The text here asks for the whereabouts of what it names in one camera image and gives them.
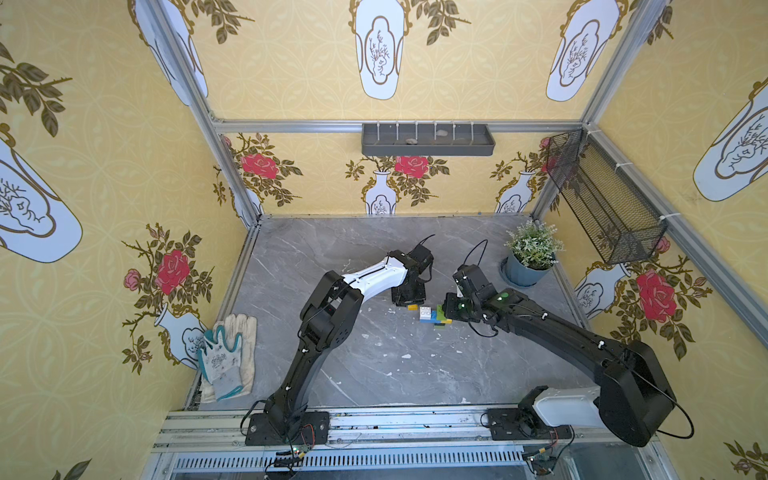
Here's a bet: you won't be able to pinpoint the green lego plate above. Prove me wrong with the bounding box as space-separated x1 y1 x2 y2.
434 305 448 322

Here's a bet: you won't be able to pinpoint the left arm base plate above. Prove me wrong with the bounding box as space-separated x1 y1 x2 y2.
245 411 330 446

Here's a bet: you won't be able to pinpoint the potted green plant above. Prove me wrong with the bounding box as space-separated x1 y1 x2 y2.
501 220 564 288

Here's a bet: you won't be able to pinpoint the work gloves at wall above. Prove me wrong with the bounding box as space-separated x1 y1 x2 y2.
197 314 258 404

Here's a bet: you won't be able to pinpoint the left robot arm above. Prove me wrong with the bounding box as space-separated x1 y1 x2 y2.
263 243 434 439

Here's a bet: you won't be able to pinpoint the grey wall shelf tray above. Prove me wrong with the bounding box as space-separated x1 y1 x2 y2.
361 122 496 157

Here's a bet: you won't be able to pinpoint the black wire mesh basket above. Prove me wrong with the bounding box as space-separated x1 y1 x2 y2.
544 130 668 264

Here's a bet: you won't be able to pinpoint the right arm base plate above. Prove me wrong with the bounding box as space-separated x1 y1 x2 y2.
485 408 574 443

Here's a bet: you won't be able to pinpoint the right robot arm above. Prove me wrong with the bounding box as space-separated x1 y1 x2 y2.
443 265 676 447

